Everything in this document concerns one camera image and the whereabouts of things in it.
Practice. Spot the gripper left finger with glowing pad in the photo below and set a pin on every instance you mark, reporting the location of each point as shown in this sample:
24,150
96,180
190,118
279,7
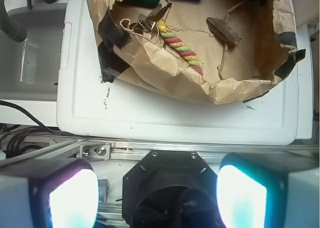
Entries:
48,193

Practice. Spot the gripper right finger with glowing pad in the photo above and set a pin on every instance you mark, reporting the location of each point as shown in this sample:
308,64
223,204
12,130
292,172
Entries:
276,189

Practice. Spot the brown wood chip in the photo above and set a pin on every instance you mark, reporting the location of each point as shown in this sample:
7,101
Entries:
223,30

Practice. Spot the white plastic bin lid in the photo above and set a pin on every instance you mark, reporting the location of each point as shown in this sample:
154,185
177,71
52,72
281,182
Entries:
87,106

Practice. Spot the grey plastic tub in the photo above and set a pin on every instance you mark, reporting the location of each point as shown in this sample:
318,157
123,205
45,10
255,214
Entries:
29,70

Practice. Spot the crumpled brown paper bag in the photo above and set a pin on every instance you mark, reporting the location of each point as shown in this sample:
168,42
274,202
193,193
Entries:
208,51

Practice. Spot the aluminium frame rail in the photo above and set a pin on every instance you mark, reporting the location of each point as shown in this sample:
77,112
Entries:
117,149

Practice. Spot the black octagonal mount plate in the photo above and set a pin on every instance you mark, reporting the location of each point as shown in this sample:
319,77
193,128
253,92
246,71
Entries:
171,189

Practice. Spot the twisted multicolour rope toy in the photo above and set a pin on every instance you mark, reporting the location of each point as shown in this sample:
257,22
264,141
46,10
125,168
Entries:
185,52

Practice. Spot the metal keys on ring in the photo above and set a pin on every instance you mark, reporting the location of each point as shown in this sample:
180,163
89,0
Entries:
148,23

